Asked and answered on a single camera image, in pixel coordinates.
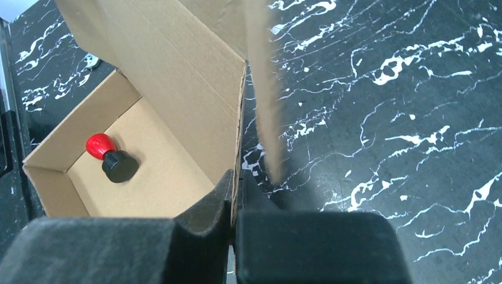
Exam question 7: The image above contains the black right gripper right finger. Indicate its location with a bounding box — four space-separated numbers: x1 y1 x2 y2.
235 177 412 283

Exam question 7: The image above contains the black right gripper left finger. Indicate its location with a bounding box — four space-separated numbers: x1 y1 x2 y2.
1 170 234 283

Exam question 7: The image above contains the small red ball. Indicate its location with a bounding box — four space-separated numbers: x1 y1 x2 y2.
85 133 117 160

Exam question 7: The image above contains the brown cardboard box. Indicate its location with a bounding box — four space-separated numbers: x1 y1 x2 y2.
24 1 284 218

